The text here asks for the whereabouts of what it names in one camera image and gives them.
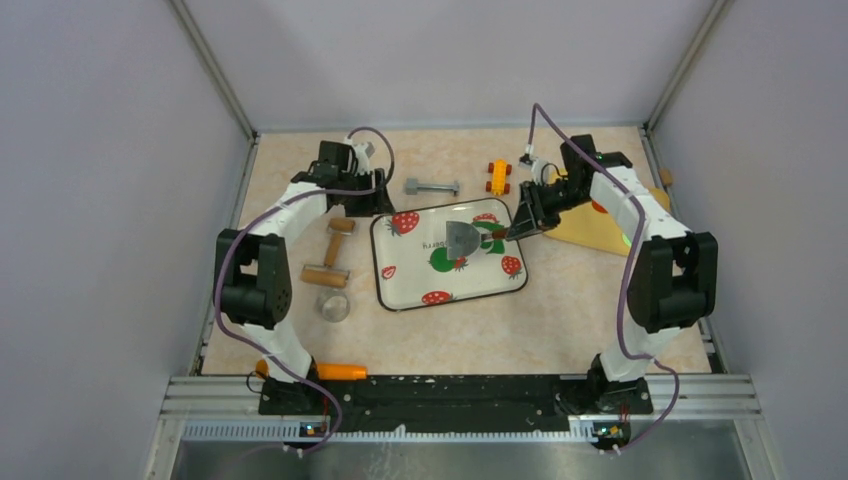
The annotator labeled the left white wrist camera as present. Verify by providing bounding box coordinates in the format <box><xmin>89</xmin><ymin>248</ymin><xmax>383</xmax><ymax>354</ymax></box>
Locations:
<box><xmin>345</xmin><ymin>137</ymin><xmax>375</xmax><ymax>175</ymax></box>

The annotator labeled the orange red dough disc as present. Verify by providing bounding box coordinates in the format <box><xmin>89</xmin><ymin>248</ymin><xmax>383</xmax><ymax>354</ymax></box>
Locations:
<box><xmin>591</xmin><ymin>201</ymin><xmax>607</xmax><ymax>214</ymax></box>

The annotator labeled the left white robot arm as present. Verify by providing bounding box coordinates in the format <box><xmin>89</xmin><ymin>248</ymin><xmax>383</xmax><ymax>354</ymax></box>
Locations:
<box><xmin>213</xmin><ymin>137</ymin><xmax>393</xmax><ymax>414</ymax></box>

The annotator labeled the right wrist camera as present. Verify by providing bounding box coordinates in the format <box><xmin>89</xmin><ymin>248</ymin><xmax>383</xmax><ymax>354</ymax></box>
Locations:
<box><xmin>518</xmin><ymin>151</ymin><xmax>551</xmax><ymax>185</ymax></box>

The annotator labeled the yellow cutting board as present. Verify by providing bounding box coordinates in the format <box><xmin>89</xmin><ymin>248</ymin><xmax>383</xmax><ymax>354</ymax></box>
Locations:
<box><xmin>545</xmin><ymin>167</ymin><xmax>673</xmax><ymax>256</ymax></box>

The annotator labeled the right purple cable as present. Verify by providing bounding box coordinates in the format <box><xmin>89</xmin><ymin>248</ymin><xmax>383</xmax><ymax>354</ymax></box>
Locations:
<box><xmin>526</xmin><ymin>103</ymin><xmax>681</xmax><ymax>452</ymax></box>

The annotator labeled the small wooden block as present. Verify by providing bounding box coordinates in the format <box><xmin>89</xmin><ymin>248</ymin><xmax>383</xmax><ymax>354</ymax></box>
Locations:
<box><xmin>658</xmin><ymin>168</ymin><xmax>674</xmax><ymax>188</ymax></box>

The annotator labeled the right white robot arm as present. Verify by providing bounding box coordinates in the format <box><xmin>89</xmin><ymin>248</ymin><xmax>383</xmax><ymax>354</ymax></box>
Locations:
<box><xmin>505</xmin><ymin>135</ymin><xmax>718</xmax><ymax>412</ymax></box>

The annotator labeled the round green dough wrapper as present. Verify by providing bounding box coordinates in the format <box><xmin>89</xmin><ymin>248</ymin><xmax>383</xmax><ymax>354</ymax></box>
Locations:
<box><xmin>428</xmin><ymin>247</ymin><xmax>458</xmax><ymax>273</ymax></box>

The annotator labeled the purple cable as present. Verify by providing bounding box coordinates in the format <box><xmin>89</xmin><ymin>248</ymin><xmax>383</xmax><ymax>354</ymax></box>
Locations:
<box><xmin>213</xmin><ymin>127</ymin><xmax>396</xmax><ymax>455</ymax></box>
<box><xmin>526</xmin><ymin>103</ymin><xmax>681</xmax><ymax>452</ymax></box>

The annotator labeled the yellow toy car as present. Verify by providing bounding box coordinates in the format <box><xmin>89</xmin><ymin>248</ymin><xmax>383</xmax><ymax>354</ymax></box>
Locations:
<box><xmin>485</xmin><ymin>159</ymin><xmax>512</xmax><ymax>196</ymax></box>

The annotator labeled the white strawberry tray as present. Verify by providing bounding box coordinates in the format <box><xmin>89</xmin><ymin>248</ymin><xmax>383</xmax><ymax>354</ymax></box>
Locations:
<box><xmin>370</xmin><ymin>198</ymin><xmax>528</xmax><ymax>312</ymax></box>

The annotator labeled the wooden rolling pin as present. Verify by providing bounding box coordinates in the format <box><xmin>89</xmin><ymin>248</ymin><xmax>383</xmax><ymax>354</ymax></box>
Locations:
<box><xmin>299</xmin><ymin>217</ymin><xmax>356</xmax><ymax>289</ymax></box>

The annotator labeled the wooden handled scraper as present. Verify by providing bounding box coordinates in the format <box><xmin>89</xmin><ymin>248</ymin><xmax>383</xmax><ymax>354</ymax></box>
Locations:
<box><xmin>445</xmin><ymin>221</ymin><xmax>480</xmax><ymax>259</ymax></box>

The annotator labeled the grey toy bolt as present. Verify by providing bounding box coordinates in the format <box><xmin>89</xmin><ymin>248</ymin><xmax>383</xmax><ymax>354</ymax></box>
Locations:
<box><xmin>404</xmin><ymin>177</ymin><xmax>461</xmax><ymax>196</ymax></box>

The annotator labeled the green dough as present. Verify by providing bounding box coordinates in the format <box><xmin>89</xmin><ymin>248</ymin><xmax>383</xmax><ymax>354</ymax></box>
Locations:
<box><xmin>472</xmin><ymin>221</ymin><xmax>508</xmax><ymax>255</ymax></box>

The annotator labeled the orange marker pen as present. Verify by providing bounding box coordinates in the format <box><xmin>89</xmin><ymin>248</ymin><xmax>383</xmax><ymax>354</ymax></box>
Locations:
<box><xmin>254</xmin><ymin>360</ymin><xmax>368</xmax><ymax>381</ymax></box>

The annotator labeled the round metal cutter ring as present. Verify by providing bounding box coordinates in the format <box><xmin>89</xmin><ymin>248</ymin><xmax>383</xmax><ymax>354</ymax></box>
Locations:
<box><xmin>315</xmin><ymin>291</ymin><xmax>351</xmax><ymax>324</ymax></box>

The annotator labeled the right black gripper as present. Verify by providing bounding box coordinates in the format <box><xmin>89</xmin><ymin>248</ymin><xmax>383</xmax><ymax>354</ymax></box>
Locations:
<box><xmin>508</xmin><ymin>179</ymin><xmax>592</xmax><ymax>241</ymax></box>

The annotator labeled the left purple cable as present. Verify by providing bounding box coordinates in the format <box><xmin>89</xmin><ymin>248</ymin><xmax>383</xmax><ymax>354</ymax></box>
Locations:
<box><xmin>213</xmin><ymin>127</ymin><xmax>396</xmax><ymax>455</ymax></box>

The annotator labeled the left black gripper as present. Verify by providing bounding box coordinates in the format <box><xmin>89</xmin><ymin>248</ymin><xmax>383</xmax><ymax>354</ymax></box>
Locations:
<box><xmin>339</xmin><ymin>168</ymin><xmax>395</xmax><ymax>217</ymax></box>

